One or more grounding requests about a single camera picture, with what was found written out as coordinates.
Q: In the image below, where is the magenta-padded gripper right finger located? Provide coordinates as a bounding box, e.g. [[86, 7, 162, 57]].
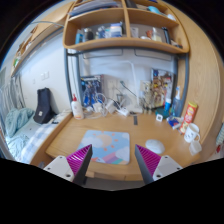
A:
[[134, 144, 184, 185]]

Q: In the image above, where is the blue tissue packet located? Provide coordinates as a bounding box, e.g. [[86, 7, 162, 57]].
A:
[[167, 116, 183, 130]]

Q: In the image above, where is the small wooden robot figure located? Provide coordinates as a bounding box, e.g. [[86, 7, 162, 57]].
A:
[[140, 87, 154, 112]]

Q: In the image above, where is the white power strip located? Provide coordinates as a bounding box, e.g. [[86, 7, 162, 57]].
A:
[[116, 107, 130, 117]]

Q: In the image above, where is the white charger block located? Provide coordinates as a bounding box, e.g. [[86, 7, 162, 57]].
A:
[[105, 99, 116, 115]]

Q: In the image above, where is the red potato chips can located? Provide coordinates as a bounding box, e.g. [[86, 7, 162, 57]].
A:
[[179, 101, 199, 135]]

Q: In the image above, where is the black bag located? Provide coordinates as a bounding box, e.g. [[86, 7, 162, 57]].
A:
[[32, 87, 56, 125]]

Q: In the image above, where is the white mug with doodles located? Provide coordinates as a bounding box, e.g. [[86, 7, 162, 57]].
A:
[[183, 122, 202, 144]]

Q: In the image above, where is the bed with checked bedding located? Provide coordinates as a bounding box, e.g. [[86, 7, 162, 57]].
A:
[[0, 111, 73, 164]]

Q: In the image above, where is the wooden shelf unit with items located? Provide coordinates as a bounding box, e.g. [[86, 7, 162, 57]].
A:
[[62, 0, 190, 54]]

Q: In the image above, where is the white tube with blue cap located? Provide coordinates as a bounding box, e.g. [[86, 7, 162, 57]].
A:
[[163, 97, 172, 112]]

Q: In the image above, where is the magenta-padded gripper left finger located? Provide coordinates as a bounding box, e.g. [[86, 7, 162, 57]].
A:
[[43, 143, 93, 186]]

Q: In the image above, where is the pastel sky print mouse pad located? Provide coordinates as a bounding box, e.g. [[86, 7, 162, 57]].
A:
[[77, 129, 131, 166]]

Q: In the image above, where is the teal blanket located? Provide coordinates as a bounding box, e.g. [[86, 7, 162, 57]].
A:
[[4, 107, 35, 138]]

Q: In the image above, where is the white desk lamp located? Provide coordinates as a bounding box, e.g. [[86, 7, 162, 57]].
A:
[[128, 59, 144, 115]]

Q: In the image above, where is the teal round tin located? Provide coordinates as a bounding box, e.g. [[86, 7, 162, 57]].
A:
[[154, 107, 172, 120]]

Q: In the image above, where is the blue robot model kit box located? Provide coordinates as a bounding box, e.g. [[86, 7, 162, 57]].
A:
[[80, 75, 104, 108]]

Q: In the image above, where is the light grey computer mouse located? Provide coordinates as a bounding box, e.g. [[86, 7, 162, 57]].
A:
[[145, 138, 166, 155]]

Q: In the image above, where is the long wooden wall shelf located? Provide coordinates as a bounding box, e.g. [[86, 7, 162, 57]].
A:
[[10, 19, 65, 78]]

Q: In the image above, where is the blue pump bottle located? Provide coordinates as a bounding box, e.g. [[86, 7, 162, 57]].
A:
[[172, 86, 184, 118]]

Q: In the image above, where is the white red-capped pump bottle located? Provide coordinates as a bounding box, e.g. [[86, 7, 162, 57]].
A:
[[70, 93, 85, 121]]

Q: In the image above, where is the white wall switch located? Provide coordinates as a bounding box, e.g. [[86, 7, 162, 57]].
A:
[[40, 70, 50, 81]]

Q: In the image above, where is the black gooseneck light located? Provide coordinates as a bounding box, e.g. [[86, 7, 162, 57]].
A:
[[119, 80, 138, 98]]

